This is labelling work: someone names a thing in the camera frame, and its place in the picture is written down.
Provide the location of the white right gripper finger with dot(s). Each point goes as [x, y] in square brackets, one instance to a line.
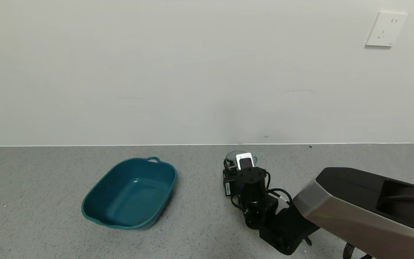
[244, 159]

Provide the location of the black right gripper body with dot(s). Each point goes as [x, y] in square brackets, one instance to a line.
[228, 187]

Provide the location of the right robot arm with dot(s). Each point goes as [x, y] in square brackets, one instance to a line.
[354, 216]

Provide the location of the teal plastic basin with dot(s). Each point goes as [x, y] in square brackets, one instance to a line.
[131, 194]

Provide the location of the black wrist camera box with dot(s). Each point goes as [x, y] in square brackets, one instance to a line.
[228, 187]

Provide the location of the white wall socket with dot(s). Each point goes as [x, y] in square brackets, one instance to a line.
[386, 29]

